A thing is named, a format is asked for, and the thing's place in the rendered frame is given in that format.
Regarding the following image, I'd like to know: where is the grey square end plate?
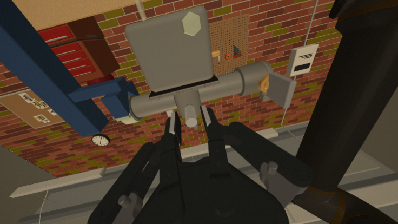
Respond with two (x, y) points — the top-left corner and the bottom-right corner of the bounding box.
(267, 71), (297, 109)

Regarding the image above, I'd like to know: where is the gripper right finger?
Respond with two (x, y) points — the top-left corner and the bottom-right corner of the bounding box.
(200, 105), (315, 206)

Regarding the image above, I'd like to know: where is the brown notice board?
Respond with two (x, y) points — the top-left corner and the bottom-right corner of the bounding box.
(0, 88), (67, 130)

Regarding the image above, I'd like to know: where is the grey wall conduit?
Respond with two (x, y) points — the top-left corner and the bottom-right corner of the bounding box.
(302, 0), (320, 47)

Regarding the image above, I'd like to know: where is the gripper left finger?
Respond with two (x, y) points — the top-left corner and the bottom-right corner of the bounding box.
(88, 111), (184, 224)

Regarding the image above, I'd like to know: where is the round wall clock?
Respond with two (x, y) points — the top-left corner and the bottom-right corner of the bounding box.
(91, 134), (111, 147)

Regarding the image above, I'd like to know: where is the light grey cylindrical slide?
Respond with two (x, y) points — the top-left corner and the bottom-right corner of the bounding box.
(184, 104), (200, 130)

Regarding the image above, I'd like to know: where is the white wall box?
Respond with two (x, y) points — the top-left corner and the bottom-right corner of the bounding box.
(286, 43), (320, 78)

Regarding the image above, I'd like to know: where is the red tool cabinet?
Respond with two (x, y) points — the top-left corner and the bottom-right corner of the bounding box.
(37, 16), (121, 86)

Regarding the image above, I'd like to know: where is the pale wall pipe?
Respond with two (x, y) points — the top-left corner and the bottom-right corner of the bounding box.
(134, 0), (149, 22)

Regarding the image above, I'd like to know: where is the blue vehicle lift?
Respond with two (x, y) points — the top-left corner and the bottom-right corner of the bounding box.
(0, 0), (140, 138)

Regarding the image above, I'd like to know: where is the pale hexagonal screw cap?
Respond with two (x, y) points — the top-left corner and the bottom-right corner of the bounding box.
(182, 10), (203, 37)

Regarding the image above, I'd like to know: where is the brown pegboard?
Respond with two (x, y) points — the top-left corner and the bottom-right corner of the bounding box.
(207, 14), (250, 77)

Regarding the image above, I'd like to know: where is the brass knob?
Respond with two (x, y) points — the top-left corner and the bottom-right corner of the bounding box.
(258, 74), (270, 94)

